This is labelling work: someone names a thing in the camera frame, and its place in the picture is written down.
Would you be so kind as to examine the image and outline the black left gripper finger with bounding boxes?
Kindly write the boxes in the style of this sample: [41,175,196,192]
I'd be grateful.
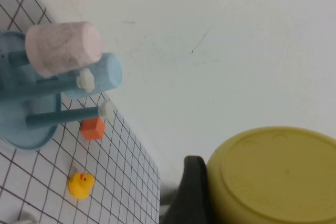
[160,155,212,224]

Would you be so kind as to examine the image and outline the yellow plastic cup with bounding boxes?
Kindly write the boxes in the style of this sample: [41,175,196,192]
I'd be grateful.
[207,126,336,224]

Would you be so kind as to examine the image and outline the light blue plastic cup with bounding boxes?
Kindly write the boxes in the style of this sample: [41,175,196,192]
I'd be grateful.
[61,52,123,99]

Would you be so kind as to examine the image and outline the blue cup stand with pegs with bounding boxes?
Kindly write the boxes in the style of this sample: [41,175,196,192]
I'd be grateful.
[0,31,115,151]

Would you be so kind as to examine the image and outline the pink plastic cup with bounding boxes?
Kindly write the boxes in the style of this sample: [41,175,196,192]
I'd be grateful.
[25,20,103,78]

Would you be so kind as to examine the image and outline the yellow rubber duck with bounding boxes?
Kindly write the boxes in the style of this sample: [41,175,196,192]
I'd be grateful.
[67,173,96,200]

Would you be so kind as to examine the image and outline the orange foam cube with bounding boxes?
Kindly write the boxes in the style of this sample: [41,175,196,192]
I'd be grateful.
[79,117,106,141]

